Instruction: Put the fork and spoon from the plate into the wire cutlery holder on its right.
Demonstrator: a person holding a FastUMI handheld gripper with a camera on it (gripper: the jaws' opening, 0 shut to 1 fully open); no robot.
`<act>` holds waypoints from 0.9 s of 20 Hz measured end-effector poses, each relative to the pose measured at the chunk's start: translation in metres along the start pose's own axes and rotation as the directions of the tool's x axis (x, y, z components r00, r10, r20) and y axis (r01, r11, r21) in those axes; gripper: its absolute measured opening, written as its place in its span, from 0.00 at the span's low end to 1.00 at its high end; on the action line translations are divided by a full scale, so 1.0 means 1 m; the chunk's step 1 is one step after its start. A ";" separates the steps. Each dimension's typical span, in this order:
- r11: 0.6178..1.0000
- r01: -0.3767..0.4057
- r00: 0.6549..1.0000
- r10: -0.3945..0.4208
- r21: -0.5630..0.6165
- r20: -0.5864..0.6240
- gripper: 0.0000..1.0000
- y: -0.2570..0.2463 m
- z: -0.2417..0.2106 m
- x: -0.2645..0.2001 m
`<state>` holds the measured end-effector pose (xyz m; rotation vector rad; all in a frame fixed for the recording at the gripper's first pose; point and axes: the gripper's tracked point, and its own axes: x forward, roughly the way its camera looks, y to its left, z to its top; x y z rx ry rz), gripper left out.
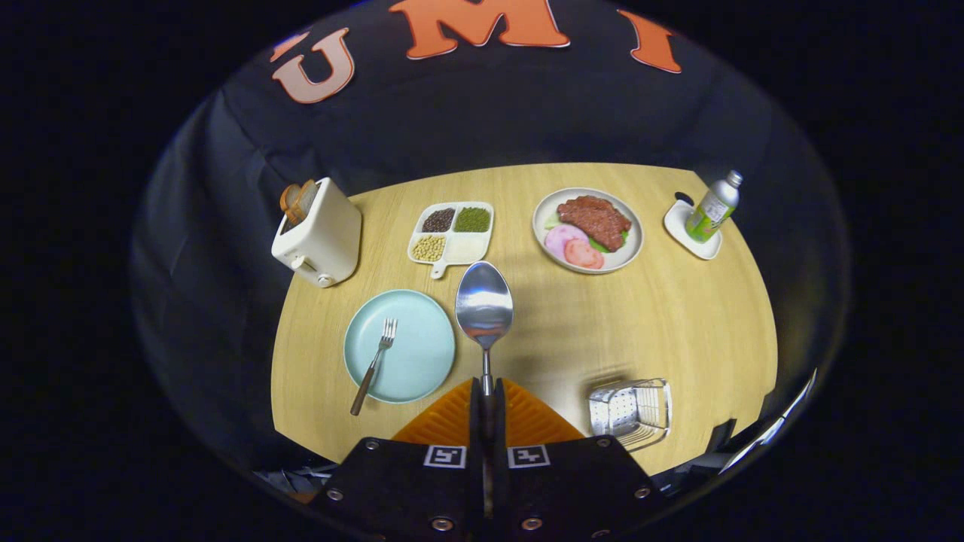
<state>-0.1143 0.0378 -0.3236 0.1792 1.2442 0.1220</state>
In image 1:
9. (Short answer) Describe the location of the beige plate with meat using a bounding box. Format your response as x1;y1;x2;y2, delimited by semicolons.
532;187;645;274

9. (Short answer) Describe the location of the green lettuce leaf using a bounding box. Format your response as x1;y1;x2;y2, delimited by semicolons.
543;212;627;254

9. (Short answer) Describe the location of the fork with brown handle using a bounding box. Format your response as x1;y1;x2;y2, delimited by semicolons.
349;318;398;417

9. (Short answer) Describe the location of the white toaster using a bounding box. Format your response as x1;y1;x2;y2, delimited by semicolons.
271;178;363;288

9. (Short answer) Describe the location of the metal wire cutlery basket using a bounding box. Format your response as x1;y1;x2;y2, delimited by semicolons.
588;378;673;452

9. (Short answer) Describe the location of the light blue plate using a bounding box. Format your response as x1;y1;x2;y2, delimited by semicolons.
343;289;457;404

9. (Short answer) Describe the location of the brown meat steak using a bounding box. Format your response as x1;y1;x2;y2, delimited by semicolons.
556;195;633;252

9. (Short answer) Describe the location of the pink ham slice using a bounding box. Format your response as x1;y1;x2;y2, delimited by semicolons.
545;224;590;260

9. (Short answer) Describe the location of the silver metal spoon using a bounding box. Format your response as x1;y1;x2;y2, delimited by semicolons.
455;260;514;400

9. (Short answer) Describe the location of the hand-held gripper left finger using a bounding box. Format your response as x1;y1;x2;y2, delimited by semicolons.
309;379;484;540

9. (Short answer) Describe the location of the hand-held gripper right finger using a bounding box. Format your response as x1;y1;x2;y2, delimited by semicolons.
493;379;665;540

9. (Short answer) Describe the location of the silver bottle with green label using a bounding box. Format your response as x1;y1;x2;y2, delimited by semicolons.
685;169;744;244

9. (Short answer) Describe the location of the red ham slice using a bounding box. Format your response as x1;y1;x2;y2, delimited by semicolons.
563;239;606;270

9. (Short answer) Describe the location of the white divided tray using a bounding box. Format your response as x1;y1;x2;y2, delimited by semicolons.
407;201;496;280

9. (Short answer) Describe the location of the small white coaster dish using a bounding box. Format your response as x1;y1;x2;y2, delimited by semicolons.
664;199;723;260

